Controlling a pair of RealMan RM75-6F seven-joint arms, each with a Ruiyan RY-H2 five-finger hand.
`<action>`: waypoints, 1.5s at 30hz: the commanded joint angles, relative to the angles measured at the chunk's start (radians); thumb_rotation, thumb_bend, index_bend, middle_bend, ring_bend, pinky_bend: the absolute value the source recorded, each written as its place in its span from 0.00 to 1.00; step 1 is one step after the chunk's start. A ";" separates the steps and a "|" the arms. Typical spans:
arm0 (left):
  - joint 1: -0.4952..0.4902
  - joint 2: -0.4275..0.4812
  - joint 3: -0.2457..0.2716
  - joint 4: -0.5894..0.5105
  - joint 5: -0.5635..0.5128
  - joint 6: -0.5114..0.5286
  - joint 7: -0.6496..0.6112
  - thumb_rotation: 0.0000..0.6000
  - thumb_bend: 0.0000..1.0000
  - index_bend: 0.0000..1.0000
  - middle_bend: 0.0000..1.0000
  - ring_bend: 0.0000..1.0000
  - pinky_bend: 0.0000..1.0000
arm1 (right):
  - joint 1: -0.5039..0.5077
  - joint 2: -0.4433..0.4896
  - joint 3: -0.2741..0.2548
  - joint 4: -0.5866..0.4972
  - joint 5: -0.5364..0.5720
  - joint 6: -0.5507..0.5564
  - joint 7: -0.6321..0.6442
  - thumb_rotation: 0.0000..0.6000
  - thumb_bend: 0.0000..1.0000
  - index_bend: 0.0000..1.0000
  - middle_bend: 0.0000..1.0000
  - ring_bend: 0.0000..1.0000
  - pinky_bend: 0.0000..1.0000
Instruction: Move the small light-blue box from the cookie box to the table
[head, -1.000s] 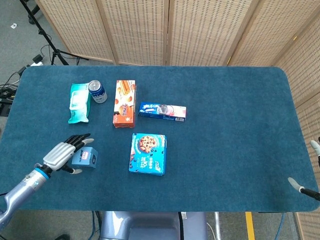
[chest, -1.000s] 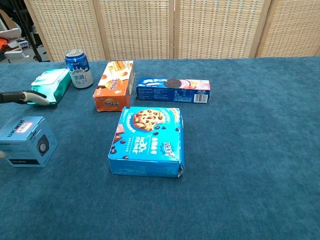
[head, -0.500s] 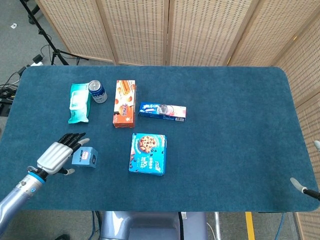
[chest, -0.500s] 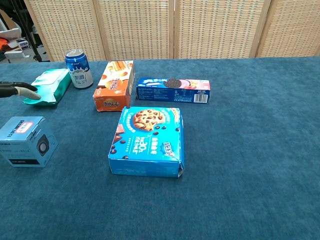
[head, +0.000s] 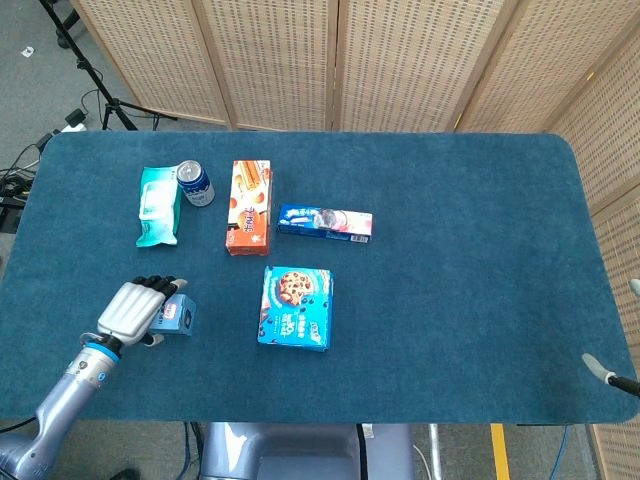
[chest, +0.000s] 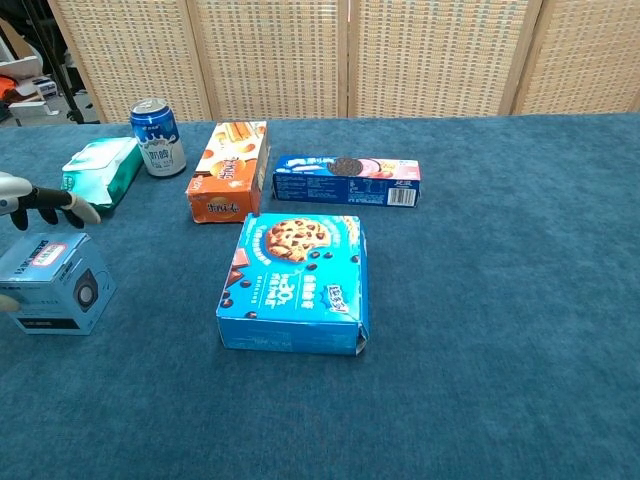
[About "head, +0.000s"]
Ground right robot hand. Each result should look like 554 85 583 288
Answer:
582 278 640 399

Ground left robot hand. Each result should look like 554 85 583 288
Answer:
96 274 189 349

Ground small light blue box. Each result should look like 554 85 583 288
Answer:
149 293 198 338

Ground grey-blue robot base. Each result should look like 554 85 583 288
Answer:
199 422 416 480

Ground blue chocolate chip cookie box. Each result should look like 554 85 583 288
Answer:
257 265 335 354

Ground blue Oreo box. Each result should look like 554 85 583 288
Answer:
277 203 374 244

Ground teal wet wipes pack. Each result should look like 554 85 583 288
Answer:
135 165 183 249

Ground yellow floor tape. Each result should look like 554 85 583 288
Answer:
490 423 511 480

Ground blue drink can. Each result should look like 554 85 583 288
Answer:
176 159 216 207

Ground orange biscuit box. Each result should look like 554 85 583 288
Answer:
225 159 275 257

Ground blue table mat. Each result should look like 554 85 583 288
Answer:
0 130 639 425

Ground metal table leg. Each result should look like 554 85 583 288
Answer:
427 423 443 480

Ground white power strip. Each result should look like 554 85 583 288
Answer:
59 108 89 133

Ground black tripod stand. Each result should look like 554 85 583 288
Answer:
38 0 177 131

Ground bamboo folding screen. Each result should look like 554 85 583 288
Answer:
69 0 640 480

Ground black floor cables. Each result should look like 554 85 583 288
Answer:
0 130 55 234

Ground white cable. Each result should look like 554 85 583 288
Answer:
413 444 432 480

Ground black cable on robot base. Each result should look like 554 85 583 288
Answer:
355 423 372 480

